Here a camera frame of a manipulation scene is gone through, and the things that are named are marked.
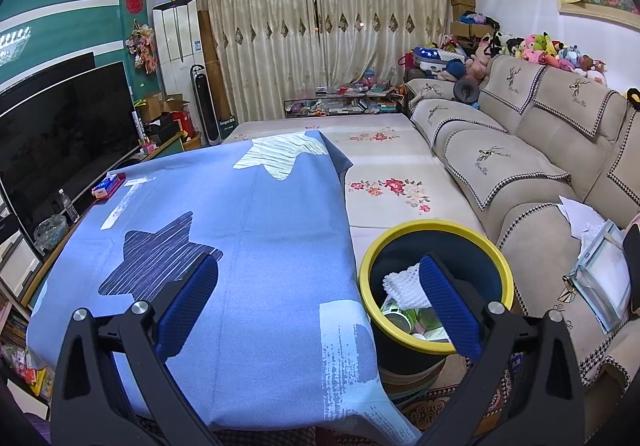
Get shelf of books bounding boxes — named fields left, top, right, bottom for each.
left=0, top=291, right=56, bottom=407

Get small green box by fan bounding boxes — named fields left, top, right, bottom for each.
left=217, top=113, right=237, bottom=142

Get white standing air conditioner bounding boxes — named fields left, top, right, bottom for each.
left=152, top=0, right=201, bottom=99

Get white green plastic bottle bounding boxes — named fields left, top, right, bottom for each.
left=381, top=298, right=418, bottom=334

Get black item on sofa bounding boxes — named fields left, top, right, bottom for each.
left=622, top=221, right=640, bottom=312

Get hanging flower decoration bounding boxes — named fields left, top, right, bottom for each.
left=125, top=23, right=160, bottom=74

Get blue patterned tablecloth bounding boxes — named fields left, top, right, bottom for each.
left=25, top=130, right=423, bottom=446

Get black television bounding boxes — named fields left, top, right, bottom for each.
left=0, top=61, right=142, bottom=247

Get black tower fan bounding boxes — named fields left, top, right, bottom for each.
left=190, top=63, right=221, bottom=147

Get teal yellow television cabinet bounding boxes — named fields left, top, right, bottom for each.
left=20, top=131, right=188, bottom=312

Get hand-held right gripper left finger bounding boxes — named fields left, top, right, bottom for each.
left=50, top=253, right=221, bottom=446

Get white papers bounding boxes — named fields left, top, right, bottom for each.
left=557, top=196, right=608, bottom=239

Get small green white can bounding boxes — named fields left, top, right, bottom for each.
left=417, top=306, right=451, bottom=342

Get white drawer cabinet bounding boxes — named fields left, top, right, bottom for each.
left=0, top=221, right=41, bottom=297

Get grey neck pillow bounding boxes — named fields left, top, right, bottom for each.
left=452, top=76, right=481, bottom=102

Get clear water bottle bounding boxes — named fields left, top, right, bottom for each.
left=57, top=188, right=81, bottom=224

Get beige sofa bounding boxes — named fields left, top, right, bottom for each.
left=402, top=55, right=640, bottom=407

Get glass bowl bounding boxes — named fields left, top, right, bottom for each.
left=32, top=214, right=69, bottom=252

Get white paper towel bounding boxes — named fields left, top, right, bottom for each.
left=382, top=262, right=426, bottom=309

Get beige curtain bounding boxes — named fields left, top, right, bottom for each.
left=311, top=0, right=453, bottom=92
left=192, top=0, right=321, bottom=124

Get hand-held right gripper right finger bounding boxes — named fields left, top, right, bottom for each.
left=419, top=253, right=586, bottom=446

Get low glass table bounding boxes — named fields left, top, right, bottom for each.
left=283, top=88, right=406, bottom=118

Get open cardboard box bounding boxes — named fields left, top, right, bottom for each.
left=135, top=93, right=191, bottom=124

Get clear plastic bag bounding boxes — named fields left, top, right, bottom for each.
left=570, top=220, right=632, bottom=334

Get pile of plush toys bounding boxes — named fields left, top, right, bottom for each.
left=400, top=28, right=608, bottom=87

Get flat red pack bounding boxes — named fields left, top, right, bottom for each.
left=91, top=173, right=126, bottom=201

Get black bin with yellow rim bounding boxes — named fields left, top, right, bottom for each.
left=358, top=220, right=515, bottom=402

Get floral beige mat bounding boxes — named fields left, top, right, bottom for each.
left=220, top=113, right=488, bottom=232

